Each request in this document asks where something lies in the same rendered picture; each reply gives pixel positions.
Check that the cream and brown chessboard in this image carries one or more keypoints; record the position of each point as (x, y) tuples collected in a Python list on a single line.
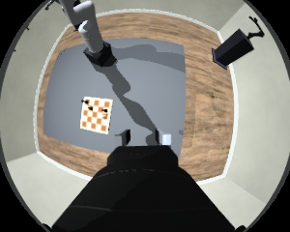
[(92, 120)]

